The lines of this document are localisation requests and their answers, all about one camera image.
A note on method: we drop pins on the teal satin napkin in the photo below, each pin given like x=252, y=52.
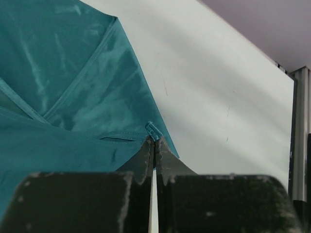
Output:
x=73, y=97

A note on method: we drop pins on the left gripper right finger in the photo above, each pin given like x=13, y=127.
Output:
x=193, y=203

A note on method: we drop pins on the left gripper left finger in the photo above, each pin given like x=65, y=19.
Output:
x=85, y=202

